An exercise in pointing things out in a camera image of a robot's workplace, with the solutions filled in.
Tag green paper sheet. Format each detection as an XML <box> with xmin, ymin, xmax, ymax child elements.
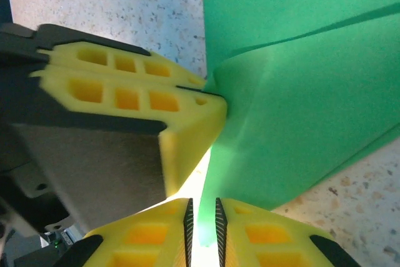
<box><xmin>198</xmin><ymin>0</ymin><xmax>400</xmax><ymax>249</ymax></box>

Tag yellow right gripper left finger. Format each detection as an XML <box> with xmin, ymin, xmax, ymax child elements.
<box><xmin>59</xmin><ymin>198</ymin><xmax>194</xmax><ymax>267</ymax></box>

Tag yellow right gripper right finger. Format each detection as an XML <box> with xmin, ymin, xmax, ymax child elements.
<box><xmin>214</xmin><ymin>197</ymin><xmax>360</xmax><ymax>267</ymax></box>

